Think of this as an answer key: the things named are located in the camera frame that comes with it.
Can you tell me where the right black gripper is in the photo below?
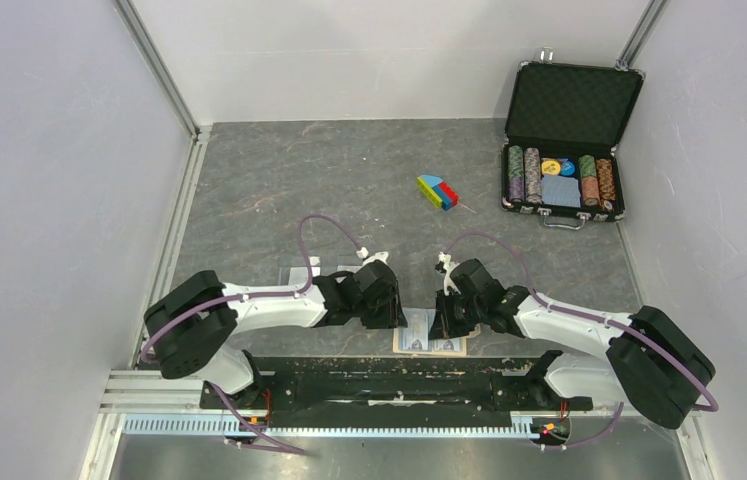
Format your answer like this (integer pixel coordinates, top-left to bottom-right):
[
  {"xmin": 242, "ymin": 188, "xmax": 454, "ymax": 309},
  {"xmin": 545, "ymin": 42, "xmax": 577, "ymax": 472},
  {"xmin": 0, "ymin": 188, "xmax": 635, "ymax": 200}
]
[{"xmin": 428, "ymin": 288, "xmax": 484, "ymax": 341}]

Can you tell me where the beige card holder wallet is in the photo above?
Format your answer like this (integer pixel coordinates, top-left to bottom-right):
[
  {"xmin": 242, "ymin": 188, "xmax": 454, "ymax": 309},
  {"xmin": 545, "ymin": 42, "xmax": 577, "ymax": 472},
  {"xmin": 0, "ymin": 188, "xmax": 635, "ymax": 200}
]
[{"xmin": 391, "ymin": 307, "xmax": 482, "ymax": 358}]

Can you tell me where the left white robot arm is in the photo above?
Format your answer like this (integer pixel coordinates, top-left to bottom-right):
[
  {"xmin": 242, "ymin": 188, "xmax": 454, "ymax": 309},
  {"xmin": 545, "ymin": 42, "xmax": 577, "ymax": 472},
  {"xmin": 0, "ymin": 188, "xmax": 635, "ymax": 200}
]
[{"xmin": 140, "ymin": 259, "xmax": 407, "ymax": 408}]

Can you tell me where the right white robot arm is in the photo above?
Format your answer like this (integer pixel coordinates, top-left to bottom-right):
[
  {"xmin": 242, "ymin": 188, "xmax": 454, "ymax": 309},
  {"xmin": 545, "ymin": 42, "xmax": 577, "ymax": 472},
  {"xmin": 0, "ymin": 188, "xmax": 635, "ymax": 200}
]
[{"xmin": 430, "ymin": 254, "xmax": 716, "ymax": 429}]

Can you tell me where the blue playing card deck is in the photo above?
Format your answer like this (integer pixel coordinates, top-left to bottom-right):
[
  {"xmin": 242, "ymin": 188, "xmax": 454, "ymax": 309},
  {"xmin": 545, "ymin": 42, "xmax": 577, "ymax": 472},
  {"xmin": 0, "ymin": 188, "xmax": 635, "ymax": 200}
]
[{"xmin": 541, "ymin": 175, "xmax": 581, "ymax": 208}]

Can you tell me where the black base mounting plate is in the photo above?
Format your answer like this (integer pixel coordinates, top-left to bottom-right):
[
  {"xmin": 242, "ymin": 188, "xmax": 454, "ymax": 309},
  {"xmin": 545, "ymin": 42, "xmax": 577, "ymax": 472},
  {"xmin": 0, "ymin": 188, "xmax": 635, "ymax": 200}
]
[{"xmin": 227, "ymin": 351, "xmax": 593, "ymax": 428}]

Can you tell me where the colourful toy brick block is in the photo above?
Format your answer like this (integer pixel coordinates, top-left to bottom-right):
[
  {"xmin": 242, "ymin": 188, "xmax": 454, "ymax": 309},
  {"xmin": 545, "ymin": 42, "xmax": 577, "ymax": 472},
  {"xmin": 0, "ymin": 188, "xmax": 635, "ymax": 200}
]
[{"xmin": 417, "ymin": 174, "xmax": 459, "ymax": 211}]

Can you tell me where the grey pink chip stack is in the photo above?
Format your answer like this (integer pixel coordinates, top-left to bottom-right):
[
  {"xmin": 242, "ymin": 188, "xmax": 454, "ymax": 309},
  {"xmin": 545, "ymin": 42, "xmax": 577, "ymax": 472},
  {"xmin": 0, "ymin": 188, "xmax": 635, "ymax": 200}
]
[{"xmin": 524, "ymin": 147, "xmax": 542, "ymax": 203}]

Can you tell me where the green purple chip stack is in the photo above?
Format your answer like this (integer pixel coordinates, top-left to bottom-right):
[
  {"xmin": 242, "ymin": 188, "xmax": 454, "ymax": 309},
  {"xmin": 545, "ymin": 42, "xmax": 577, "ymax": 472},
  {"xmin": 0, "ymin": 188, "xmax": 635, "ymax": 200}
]
[{"xmin": 507, "ymin": 145, "xmax": 525, "ymax": 202}]

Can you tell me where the yellow dealer chip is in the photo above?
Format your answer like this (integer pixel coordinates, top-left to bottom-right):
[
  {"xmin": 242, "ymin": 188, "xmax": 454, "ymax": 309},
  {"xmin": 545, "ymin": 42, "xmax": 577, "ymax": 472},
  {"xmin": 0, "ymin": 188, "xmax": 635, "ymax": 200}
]
[{"xmin": 541, "ymin": 158, "xmax": 562, "ymax": 176}]

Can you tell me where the blue dealer chip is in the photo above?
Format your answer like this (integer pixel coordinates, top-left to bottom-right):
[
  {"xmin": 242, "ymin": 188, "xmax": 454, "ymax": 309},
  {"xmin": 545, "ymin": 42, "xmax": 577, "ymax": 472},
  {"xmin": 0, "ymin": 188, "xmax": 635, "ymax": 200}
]
[{"xmin": 559, "ymin": 159, "xmax": 577, "ymax": 177}]

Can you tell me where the green red chip stack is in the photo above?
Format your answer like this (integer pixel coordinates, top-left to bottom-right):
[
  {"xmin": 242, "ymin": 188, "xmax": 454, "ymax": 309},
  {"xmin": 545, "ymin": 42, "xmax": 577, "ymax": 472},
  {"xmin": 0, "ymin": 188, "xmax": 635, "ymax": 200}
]
[{"xmin": 578, "ymin": 155, "xmax": 600, "ymax": 207}]

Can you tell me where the orange brown chip stack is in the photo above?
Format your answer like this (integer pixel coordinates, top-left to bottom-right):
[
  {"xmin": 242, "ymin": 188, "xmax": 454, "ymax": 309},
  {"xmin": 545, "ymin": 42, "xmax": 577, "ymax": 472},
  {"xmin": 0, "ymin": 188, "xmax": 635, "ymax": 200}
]
[{"xmin": 595, "ymin": 158, "xmax": 617, "ymax": 211}]

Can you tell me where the black poker chip case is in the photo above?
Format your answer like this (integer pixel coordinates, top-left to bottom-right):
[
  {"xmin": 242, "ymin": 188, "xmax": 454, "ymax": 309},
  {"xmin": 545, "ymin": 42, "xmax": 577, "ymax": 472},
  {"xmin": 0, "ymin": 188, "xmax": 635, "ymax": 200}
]
[{"xmin": 500, "ymin": 61, "xmax": 645, "ymax": 230}]

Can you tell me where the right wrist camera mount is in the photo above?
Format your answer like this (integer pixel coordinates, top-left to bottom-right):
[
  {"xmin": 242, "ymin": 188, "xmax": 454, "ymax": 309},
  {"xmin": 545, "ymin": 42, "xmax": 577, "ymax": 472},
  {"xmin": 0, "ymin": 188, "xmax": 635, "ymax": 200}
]
[{"xmin": 435, "ymin": 252, "xmax": 460, "ymax": 295}]

